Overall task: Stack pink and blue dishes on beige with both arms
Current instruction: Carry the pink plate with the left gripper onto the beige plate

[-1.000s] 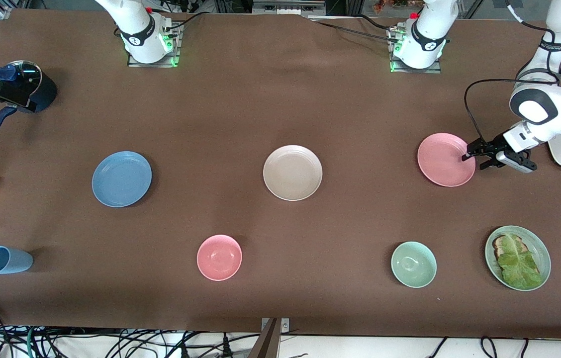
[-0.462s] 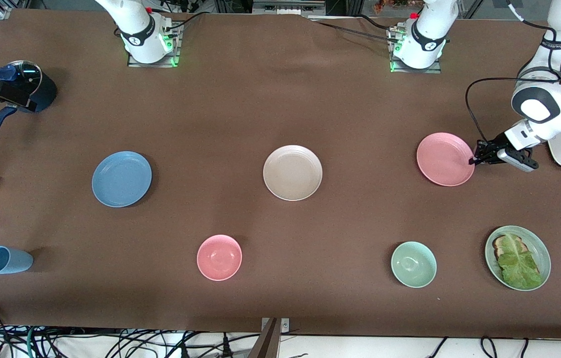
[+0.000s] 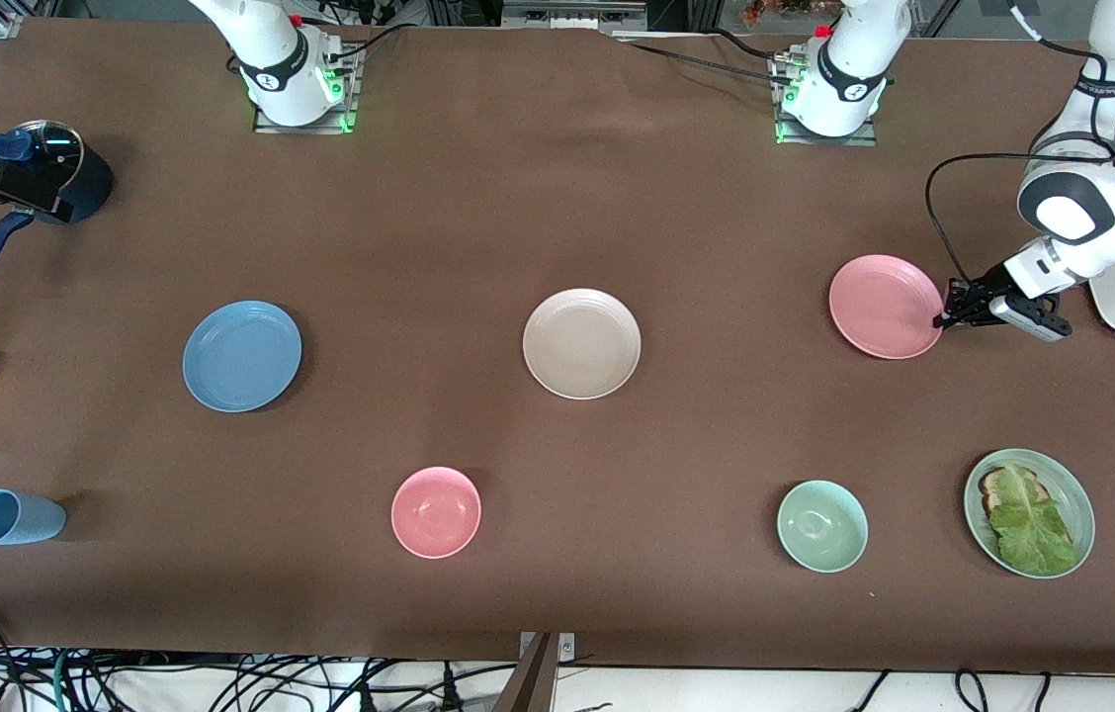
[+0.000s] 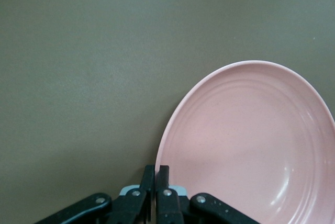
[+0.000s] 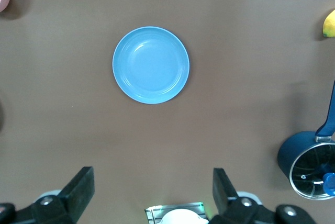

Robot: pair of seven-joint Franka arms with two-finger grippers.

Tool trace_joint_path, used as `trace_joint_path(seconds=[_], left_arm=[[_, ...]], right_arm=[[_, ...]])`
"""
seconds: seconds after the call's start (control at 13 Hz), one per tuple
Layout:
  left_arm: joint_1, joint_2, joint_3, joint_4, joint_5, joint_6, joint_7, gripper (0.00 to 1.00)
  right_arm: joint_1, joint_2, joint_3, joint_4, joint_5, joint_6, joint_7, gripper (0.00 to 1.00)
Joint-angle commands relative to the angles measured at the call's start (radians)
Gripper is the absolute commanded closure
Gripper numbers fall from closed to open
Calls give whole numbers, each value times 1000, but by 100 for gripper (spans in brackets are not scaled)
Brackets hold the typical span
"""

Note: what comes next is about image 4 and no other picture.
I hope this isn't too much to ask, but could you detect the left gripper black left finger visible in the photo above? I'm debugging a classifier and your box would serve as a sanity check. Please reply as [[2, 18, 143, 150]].
[[112, 165, 155, 224]]

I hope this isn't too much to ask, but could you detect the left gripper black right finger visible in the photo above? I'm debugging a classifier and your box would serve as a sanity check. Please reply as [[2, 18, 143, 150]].
[[155, 165, 189, 224]]

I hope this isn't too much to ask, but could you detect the pink plate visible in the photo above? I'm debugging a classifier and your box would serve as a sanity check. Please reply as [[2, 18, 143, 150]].
[[155, 60, 335, 224]]

